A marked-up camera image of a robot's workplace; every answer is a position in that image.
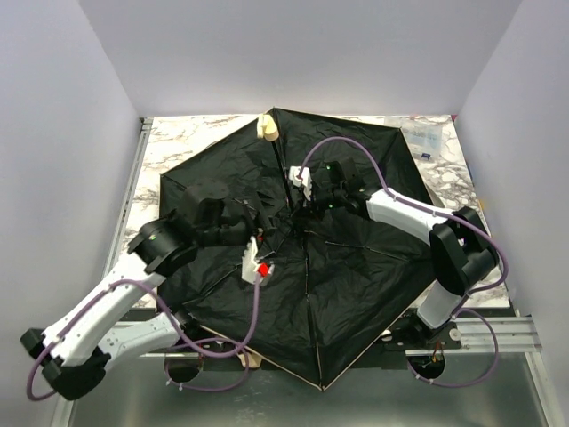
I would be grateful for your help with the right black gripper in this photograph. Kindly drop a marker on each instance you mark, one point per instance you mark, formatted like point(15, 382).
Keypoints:
point(307, 209)

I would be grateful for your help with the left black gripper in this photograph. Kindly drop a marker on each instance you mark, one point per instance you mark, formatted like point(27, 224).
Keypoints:
point(259, 221)

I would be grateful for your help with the black and beige umbrella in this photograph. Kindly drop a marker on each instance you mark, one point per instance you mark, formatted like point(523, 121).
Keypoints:
point(339, 280)

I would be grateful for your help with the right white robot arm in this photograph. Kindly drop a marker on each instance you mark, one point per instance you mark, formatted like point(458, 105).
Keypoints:
point(461, 255)

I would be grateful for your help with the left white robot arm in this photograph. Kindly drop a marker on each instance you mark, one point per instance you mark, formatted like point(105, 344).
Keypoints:
point(123, 317)

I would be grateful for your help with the clear plastic parts box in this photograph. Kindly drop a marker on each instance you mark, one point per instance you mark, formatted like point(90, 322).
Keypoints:
point(424, 139)

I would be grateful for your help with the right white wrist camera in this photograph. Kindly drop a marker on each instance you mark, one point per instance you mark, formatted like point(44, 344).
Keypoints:
point(300, 178)

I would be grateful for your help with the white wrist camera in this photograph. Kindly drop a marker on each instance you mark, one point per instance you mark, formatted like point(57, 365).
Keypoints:
point(300, 178)
point(254, 269)

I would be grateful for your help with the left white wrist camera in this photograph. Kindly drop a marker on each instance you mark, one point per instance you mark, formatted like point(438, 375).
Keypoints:
point(254, 269)

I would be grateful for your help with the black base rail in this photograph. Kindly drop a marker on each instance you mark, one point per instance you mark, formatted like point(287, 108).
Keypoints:
point(388, 352)

